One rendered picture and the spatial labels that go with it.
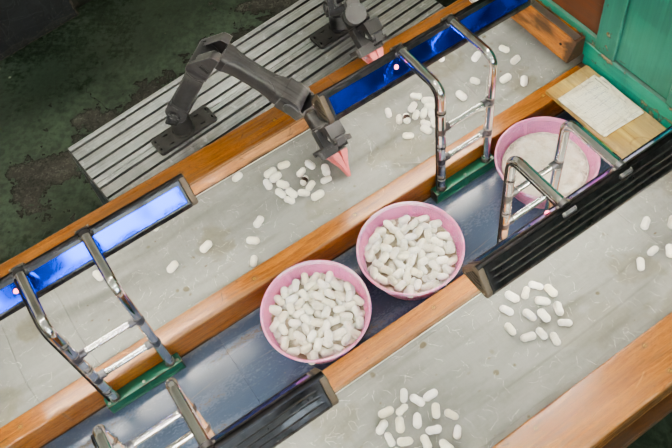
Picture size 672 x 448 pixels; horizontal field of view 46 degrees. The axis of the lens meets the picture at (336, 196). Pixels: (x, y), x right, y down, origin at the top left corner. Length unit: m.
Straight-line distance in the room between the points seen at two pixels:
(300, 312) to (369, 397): 0.27
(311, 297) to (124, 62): 1.98
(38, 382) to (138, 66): 1.90
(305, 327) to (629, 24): 1.10
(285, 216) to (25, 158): 1.66
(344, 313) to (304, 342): 0.12
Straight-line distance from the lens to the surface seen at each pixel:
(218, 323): 2.01
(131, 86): 3.58
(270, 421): 1.48
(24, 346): 2.14
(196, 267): 2.07
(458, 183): 2.15
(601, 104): 2.26
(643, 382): 1.89
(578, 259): 2.02
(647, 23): 2.13
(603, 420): 1.84
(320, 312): 1.95
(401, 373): 1.87
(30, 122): 3.64
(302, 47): 2.57
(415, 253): 2.01
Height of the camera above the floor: 2.48
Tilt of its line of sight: 56 degrees down
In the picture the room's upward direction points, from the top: 11 degrees counter-clockwise
